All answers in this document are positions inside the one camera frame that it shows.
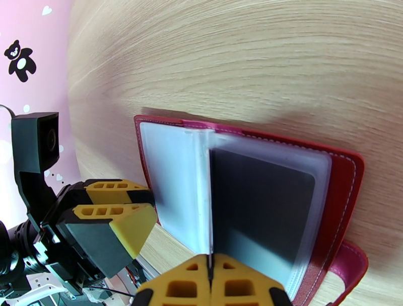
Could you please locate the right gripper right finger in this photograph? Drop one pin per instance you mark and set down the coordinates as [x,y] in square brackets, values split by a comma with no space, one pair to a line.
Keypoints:
[242,286]

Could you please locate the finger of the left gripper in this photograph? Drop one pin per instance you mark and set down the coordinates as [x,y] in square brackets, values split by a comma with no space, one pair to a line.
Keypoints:
[110,188]
[126,229]

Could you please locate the red leather card holder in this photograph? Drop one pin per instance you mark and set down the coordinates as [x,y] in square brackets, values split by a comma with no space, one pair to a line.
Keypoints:
[346,176]

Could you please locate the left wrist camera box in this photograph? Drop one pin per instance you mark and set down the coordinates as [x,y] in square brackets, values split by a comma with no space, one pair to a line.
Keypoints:
[31,148]

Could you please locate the dark grey credit card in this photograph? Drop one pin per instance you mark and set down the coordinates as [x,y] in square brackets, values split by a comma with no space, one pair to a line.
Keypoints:
[261,204]

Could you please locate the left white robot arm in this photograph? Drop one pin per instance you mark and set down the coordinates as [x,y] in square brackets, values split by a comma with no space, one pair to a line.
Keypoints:
[31,295]

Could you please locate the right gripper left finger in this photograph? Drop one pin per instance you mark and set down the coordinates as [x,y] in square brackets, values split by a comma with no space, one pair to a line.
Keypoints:
[176,286]

